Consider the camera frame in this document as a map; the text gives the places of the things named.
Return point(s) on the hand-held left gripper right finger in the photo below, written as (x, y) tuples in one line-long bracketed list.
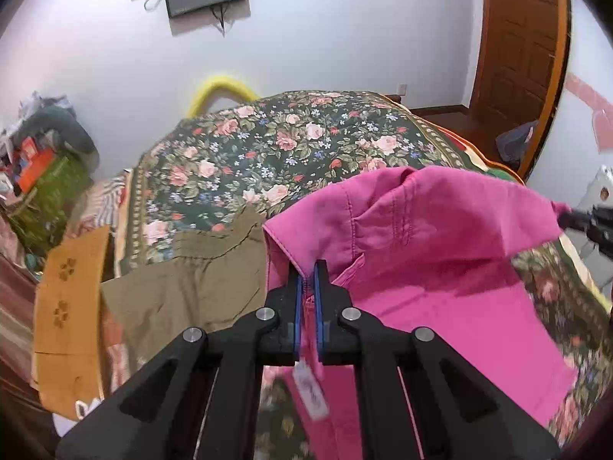
[(320, 318)]

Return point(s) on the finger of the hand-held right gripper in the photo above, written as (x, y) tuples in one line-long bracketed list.
[(584, 220)]

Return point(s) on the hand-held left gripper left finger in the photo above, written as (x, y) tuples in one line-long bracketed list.
[(299, 318)]

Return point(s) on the pink pants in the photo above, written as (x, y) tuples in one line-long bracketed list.
[(431, 258)]

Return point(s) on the olive green pants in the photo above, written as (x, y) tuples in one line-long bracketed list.
[(191, 278)]

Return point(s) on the green plush toy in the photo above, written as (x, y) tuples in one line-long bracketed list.
[(499, 172)]

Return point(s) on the dark bag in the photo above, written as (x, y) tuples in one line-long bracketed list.
[(517, 141)]

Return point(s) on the white wardrobe door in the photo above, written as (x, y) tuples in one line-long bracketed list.
[(584, 48)]

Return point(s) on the floral blanket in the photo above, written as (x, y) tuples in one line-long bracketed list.
[(287, 143)]

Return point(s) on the wooden door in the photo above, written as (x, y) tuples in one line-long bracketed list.
[(517, 48)]

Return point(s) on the paw print cardboard sheet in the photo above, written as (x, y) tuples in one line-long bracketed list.
[(72, 297)]

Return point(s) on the striped cloth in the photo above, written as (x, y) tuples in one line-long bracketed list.
[(103, 199)]

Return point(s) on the green storage bag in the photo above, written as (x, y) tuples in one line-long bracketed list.
[(52, 196)]

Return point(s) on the orange box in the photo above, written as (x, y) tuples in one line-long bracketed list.
[(36, 167)]

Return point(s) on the white wall socket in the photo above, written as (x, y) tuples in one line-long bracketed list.
[(401, 89)]

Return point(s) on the wooden bed frame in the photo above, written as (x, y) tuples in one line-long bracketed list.
[(393, 99)]

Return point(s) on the yellow foam bed rail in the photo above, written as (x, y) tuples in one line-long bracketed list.
[(225, 82)]

